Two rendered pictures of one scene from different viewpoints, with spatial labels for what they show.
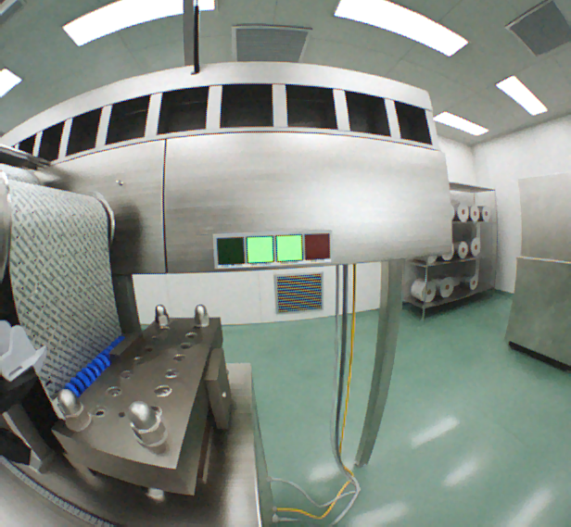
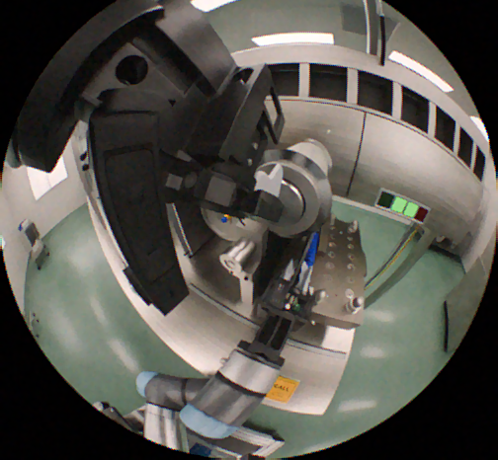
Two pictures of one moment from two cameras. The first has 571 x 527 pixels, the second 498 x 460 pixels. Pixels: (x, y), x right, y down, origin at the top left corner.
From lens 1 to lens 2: 33 cm
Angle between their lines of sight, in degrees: 47
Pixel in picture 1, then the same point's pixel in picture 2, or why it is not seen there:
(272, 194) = (416, 178)
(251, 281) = not seen: hidden behind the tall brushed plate
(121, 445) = (341, 313)
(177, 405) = (358, 289)
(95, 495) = not seen: hidden behind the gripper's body
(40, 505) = (250, 334)
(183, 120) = (366, 93)
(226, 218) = (390, 181)
